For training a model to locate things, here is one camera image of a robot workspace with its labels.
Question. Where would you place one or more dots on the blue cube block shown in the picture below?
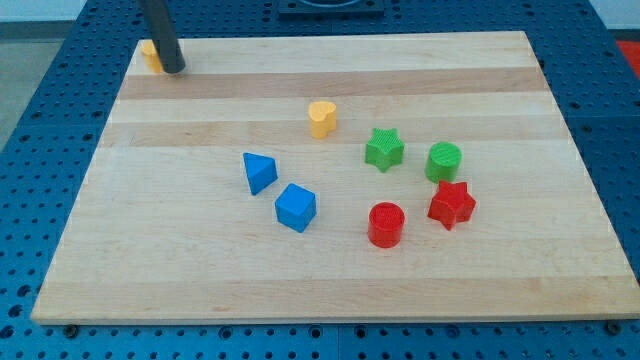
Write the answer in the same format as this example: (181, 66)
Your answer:
(296, 207)

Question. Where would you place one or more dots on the red star block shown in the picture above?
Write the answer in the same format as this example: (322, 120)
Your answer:
(451, 204)

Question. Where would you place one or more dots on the yellow block behind rod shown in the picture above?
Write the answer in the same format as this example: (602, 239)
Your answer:
(151, 57)

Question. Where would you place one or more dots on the yellow heart block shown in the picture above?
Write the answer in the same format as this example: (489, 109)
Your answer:
(322, 118)

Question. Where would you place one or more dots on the wooden board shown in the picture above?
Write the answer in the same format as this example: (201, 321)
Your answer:
(164, 229)

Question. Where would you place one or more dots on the green star block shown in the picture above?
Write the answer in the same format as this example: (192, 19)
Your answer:
(384, 149)

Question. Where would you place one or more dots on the blue triangle block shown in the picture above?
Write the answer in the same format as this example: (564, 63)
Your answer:
(261, 171)

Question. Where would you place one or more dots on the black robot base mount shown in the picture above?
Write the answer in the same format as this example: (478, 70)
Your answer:
(329, 8)

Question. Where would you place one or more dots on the red cylinder block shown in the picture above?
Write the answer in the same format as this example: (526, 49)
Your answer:
(385, 225)

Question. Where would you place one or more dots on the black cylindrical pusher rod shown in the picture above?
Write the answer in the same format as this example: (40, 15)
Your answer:
(163, 35)

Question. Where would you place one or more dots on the green cylinder block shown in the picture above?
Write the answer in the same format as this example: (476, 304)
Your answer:
(444, 159)

